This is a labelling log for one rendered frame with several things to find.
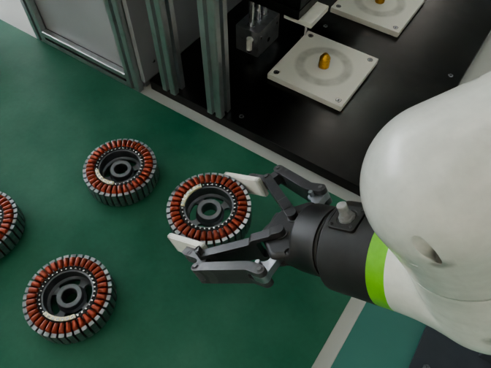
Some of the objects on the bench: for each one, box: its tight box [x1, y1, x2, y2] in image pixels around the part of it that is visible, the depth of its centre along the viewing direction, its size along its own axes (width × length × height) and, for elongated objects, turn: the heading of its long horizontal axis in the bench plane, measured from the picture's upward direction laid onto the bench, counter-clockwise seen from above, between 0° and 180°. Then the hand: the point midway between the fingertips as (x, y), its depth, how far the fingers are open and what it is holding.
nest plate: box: [330, 0, 426, 37], centre depth 96 cm, size 15×15×1 cm
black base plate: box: [150, 0, 491, 196], centre depth 92 cm, size 47×64×2 cm
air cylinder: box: [236, 6, 280, 58], centre depth 87 cm, size 5×8×6 cm
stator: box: [83, 139, 159, 207], centre depth 71 cm, size 11×11×4 cm
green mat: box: [0, 19, 351, 368], centre depth 69 cm, size 94×61×1 cm, turn 56°
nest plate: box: [267, 31, 378, 112], centre depth 84 cm, size 15×15×1 cm
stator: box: [23, 254, 117, 345], centre depth 60 cm, size 11×11×4 cm
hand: (211, 212), depth 61 cm, fingers closed on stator, 11 cm apart
